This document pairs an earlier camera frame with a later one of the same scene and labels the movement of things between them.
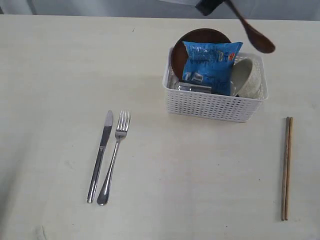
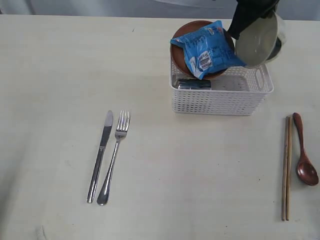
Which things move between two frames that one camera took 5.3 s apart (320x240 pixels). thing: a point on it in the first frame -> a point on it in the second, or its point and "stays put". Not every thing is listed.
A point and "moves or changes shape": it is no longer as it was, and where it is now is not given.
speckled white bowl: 247,78 -> 261,41
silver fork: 122,124 stays put
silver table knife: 94,181 stays put
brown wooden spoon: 259,40 -> 305,169
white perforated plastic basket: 218,107 moves or changes shape
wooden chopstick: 285,168 stays put
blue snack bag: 210,63 -> 210,50
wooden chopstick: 289,169 stays put
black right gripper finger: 206,7 -> 244,16
